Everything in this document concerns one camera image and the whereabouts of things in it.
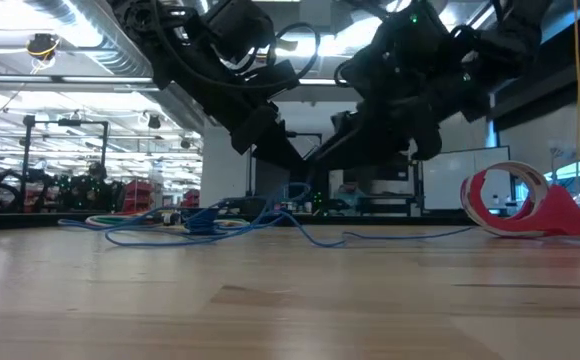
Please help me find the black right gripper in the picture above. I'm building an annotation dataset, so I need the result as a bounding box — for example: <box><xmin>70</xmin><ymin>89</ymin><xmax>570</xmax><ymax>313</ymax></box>
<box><xmin>311</xmin><ymin>0</ymin><xmax>492</xmax><ymax>172</ymax></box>

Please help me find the yellow hanging cable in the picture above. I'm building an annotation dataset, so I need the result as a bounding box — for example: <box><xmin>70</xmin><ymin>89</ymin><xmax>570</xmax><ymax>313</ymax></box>
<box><xmin>572</xmin><ymin>0</ymin><xmax>580</xmax><ymax>171</ymax></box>

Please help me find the green coiled cable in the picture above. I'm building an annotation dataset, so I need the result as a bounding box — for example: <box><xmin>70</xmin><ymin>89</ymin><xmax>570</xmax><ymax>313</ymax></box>
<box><xmin>94</xmin><ymin>214</ymin><xmax>164</xmax><ymax>225</ymax></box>

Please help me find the green and blue cable bundle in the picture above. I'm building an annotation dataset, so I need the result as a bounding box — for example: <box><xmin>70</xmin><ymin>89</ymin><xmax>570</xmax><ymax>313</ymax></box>
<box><xmin>58</xmin><ymin>207</ymin><xmax>191</xmax><ymax>232</ymax></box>

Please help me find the coiled coloured cable bundle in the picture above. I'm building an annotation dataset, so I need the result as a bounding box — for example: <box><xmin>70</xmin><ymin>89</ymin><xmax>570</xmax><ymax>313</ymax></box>
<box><xmin>83</xmin><ymin>213</ymin><xmax>251</xmax><ymax>227</ymax></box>

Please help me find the black metal table frame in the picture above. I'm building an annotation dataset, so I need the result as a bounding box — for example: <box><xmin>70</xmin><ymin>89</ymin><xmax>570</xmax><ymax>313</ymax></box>
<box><xmin>0</xmin><ymin>212</ymin><xmax>486</xmax><ymax>232</ymax></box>

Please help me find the background robot rig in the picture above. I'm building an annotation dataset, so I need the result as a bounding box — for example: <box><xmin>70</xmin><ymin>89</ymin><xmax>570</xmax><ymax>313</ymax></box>
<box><xmin>0</xmin><ymin>113</ymin><xmax>126</xmax><ymax>214</ymax></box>

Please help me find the black cabinet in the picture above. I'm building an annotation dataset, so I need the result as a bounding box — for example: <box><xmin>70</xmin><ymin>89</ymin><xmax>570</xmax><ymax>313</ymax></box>
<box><xmin>369</xmin><ymin>159</ymin><xmax>411</xmax><ymax>196</ymax></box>

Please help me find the black ceiling device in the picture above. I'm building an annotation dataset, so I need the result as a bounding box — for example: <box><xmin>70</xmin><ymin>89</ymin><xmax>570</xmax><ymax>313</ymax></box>
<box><xmin>25</xmin><ymin>32</ymin><xmax>61</xmax><ymax>62</ymax></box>

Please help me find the person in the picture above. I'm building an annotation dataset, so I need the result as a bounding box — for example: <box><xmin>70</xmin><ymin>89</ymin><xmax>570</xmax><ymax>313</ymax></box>
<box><xmin>88</xmin><ymin>160</ymin><xmax>111</xmax><ymax>191</ymax></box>
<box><xmin>334</xmin><ymin>182</ymin><xmax>367</xmax><ymax>210</ymax></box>

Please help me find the red tool cabinet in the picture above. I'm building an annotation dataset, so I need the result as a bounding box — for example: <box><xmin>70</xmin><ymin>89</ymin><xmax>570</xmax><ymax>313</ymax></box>
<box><xmin>118</xmin><ymin>179</ymin><xmax>155</xmax><ymax>216</ymax></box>

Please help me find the long light bar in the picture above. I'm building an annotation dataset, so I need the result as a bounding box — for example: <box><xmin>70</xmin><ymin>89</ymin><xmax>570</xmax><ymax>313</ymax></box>
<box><xmin>0</xmin><ymin>74</ymin><xmax>354</xmax><ymax>91</ymax></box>

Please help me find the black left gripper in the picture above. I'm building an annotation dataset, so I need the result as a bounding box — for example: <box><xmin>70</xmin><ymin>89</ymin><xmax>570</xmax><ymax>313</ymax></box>
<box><xmin>188</xmin><ymin>58</ymin><xmax>312</xmax><ymax>172</ymax></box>

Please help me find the long blue cord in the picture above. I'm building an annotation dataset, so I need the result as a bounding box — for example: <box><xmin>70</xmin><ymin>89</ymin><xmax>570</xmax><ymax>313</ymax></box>
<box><xmin>103</xmin><ymin>181</ymin><xmax>475</xmax><ymax>249</ymax></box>

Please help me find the red tape dispenser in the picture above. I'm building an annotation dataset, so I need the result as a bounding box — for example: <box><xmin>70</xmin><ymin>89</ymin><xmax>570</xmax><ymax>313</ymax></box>
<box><xmin>459</xmin><ymin>160</ymin><xmax>580</xmax><ymax>239</ymax></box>

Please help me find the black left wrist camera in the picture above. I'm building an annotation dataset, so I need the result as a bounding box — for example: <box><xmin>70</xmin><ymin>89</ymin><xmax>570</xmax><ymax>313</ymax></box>
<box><xmin>204</xmin><ymin>0</ymin><xmax>276</xmax><ymax>62</ymax></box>

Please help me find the white whiteboard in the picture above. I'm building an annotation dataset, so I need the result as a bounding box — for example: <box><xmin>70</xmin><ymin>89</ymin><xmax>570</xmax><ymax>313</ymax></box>
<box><xmin>421</xmin><ymin>145</ymin><xmax>513</xmax><ymax>212</ymax></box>

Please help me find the silver ventilation duct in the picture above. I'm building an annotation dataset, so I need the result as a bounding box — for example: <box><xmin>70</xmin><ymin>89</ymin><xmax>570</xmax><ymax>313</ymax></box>
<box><xmin>24</xmin><ymin>0</ymin><xmax>224</xmax><ymax>129</ymax></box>

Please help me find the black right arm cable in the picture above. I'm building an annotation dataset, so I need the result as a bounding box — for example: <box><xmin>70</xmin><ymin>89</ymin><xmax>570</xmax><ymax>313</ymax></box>
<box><xmin>333</xmin><ymin>58</ymin><xmax>367</xmax><ymax>90</ymax></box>

